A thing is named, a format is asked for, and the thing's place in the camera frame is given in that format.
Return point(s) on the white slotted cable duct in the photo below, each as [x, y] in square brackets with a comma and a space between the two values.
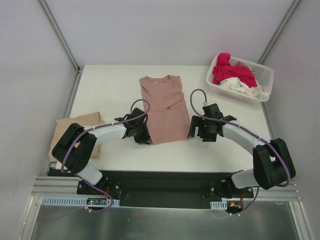
[79, 202]
[219, 205]

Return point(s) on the white plastic laundry basket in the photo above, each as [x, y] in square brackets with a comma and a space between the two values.
[264, 76]

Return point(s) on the right white slotted cable duct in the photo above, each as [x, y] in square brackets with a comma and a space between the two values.
[219, 205]

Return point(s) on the folded beige t shirt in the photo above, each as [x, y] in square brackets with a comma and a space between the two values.
[91, 119]

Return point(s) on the dusty pink printed t shirt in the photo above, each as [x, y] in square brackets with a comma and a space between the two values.
[168, 117]

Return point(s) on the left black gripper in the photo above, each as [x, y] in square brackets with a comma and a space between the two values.
[144, 132]

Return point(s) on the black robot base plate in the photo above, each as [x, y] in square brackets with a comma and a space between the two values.
[180, 190]

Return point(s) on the left white slotted cable duct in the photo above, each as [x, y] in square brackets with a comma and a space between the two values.
[79, 202]

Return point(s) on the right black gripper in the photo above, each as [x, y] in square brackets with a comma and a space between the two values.
[197, 126]

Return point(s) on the cream white t shirt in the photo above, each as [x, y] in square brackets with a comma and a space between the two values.
[234, 83]

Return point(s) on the crimson red t shirt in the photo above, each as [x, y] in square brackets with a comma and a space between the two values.
[224, 70]

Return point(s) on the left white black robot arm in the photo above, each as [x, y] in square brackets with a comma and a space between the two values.
[74, 149]

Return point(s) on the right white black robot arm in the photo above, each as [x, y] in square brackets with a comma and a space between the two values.
[272, 162]

